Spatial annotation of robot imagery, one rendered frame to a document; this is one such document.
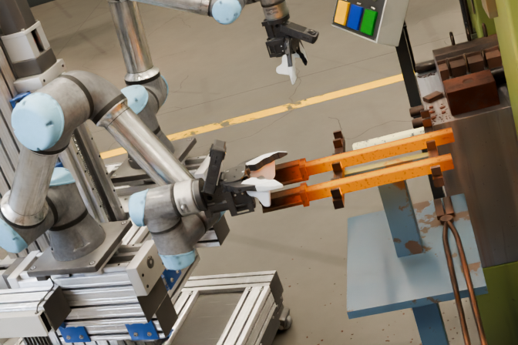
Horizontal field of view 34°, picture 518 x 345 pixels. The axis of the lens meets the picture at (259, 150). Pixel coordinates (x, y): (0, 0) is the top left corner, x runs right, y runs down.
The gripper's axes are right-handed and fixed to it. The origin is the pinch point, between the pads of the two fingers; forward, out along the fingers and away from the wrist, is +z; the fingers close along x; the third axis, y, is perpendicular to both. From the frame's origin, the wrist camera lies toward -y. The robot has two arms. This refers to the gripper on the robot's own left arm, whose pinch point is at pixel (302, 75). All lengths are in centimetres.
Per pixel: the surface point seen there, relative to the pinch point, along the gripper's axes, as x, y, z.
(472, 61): 26, -56, -6
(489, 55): 24, -61, -6
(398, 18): -15.5, -29.9, -6.9
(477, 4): 1, -56, -12
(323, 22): -345, 108, 94
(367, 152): 73, -38, -7
